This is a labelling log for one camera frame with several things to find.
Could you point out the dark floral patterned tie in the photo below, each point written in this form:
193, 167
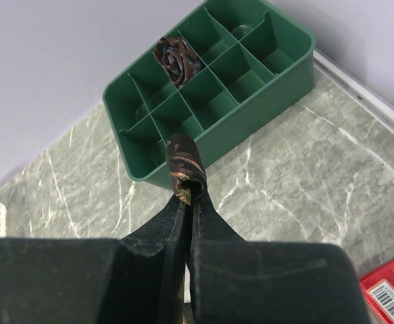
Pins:
186, 171

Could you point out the green compartment organizer tray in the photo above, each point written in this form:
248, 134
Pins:
258, 62

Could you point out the rolled brown tie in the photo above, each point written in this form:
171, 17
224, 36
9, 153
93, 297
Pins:
177, 59

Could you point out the red rectangular box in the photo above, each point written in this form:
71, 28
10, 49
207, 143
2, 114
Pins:
377, 288

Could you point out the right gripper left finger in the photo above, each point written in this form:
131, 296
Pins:
138, 279

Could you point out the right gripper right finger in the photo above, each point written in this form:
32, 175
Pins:
236, 281

